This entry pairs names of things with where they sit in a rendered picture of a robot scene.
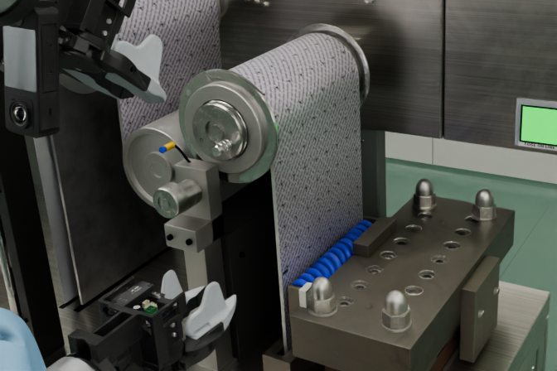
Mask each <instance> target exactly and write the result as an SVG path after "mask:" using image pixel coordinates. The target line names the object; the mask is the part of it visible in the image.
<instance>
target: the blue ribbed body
mask: <svg viewBox="0 0 557 371"><path fill-rule="evenodd" d="M372 225H373V223H371V222H369V221H367V220H361V221H359V222H358V223H357V225H355V226H354V227H353V228H352V229H351V230H349V231H348V233H347V234H345V235H344V236H343V237H342V238H341V239H339V240H338V241H337V243H335V244H334V245H333V246H332V248H329V249H328V250H327V252H326V253H324V254H323V255H322V257H321V258H319V259H318V260H317V261H316V262H315V263H314V264H313V265H311V267H310V268H308V269H307V270H306V271H305V273H303V274H302V275H300V276H299V278H298V279H296V280H295V281H294V282H293V285H294V286H297V287H303V286H304V285H305V284H306V283H307V282H311V283H312V282H313V281H314V280H315V279H316V278H317V277H325V278H327V279H328V278H329V277H330V276H331V275H332V274H333V273H334V272H335V271H336V270H337V269H338V268H339V267H340V266H341V265H342V264H343V263H344V262H345V261H346V260H348V259H349V258H350V257H351V256H352V255H353V242H354V241H356V240H357V239H358V238H359V237H360V236H361V235H362V234H363V233H364V232H365V231H366V230H367V229H368V228H369V227H370V226H372Z"/></svg>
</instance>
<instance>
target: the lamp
mask: <svg viewBox="0 0 557 371"><path fill-rule="evenodd" d="M521 140H523V141H529V142H542V143H548V144H555V145H557V110H553V109H546V108H532V107H524V106H523V114H522V129H521Z"/></svg>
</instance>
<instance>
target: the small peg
mask: <svg viewBox="0 0 557 371"><path fill-rule="evenodd" d="M233 146H234V144H233V142H232V141H231V140H230V139H229V138H226V139H225V140H223V141H222V142H219V143H217V144H216V145H215V146H213V147H212V149H211V151H212V153H213V155H214V156H216V157H219V156H221V155H222V154H224V153H226V152H228V151H229V150H230V149H232V148H233Z"/></svg>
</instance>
